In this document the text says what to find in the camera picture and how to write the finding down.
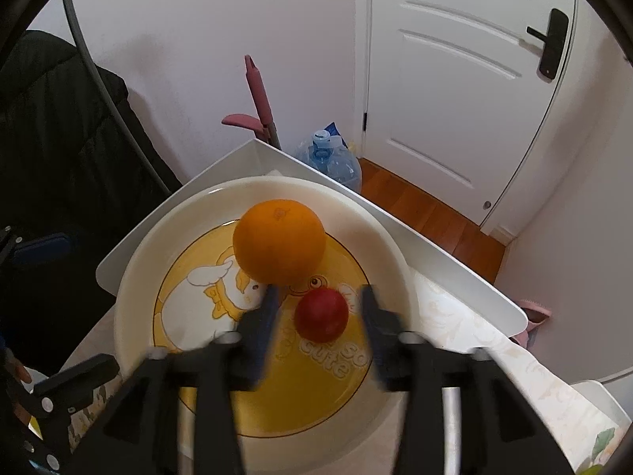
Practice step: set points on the white panelled door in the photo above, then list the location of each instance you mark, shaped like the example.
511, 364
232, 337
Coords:
445, 109

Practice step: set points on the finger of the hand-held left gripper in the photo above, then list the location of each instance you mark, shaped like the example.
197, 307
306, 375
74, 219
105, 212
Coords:
42, 249
74, 372

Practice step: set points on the large orange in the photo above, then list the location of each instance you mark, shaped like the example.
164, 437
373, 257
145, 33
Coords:
279, 242

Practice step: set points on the large clear water bottle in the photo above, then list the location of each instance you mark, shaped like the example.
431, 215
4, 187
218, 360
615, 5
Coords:
336, 163

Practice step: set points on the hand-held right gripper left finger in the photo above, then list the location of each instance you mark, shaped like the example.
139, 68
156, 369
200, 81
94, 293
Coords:
266, 329

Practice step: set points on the white bowl with duck print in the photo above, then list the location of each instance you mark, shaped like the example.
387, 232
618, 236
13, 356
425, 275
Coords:
143, 267

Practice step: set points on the white floral tablecloth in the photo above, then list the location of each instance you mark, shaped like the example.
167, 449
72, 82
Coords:
519, 396

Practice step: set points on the door hinge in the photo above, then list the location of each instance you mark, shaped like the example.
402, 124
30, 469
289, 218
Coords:
365, 121

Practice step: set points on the white table rim panel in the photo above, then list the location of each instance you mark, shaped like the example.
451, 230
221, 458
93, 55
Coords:
445, 255

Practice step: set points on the black padded jacket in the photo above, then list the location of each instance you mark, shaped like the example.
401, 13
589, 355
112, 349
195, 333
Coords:
59, 158

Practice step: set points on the small dark red tomato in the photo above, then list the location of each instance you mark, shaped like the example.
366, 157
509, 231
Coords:
321, 314

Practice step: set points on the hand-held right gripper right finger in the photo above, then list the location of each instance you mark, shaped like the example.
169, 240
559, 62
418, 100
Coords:
374, 329

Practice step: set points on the grey curved tube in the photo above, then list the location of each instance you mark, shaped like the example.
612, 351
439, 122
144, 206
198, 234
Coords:
99, 79

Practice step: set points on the blue plastic bag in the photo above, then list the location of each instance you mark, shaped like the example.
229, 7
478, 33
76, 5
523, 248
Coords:
335, 129

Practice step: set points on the pink slipper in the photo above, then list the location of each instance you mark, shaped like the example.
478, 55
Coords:
534, 316

